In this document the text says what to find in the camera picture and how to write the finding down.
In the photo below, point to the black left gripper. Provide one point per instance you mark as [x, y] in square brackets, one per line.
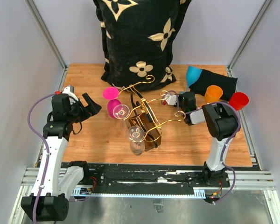
[92, 108]

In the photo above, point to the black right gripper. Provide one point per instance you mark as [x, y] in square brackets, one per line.
[180, 96]

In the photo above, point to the pink wine glass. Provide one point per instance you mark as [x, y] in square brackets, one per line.
[111, 94]

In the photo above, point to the orange wine glass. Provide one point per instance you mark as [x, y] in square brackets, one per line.
[213, 94]

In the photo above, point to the blue wine glass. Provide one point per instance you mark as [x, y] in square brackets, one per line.
[192, 75]

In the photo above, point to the red wine glass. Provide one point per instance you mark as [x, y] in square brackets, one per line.
[239, 100]

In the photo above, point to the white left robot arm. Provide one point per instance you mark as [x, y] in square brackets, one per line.
[50, 195]

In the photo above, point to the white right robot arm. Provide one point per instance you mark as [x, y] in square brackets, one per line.
[223, 122]

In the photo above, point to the clear wine glass far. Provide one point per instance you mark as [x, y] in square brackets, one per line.
[121, 113]

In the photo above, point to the clear wine glass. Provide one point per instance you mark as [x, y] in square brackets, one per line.
[121, 113]
[135, 135]

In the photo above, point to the clear wine glass near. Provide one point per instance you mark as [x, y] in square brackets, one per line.
[135, 135]

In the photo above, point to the black folded cloth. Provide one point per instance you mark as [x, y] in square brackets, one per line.
[207, 78]

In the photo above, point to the black floral pillow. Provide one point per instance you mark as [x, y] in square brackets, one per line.
[137, 41]

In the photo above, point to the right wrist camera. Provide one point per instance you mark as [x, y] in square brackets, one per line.
[169, 99]

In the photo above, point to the gold wire wine glass rack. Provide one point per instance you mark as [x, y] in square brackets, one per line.
[142, 115]

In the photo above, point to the black mounting rail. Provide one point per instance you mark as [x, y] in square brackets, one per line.
[152, 180]

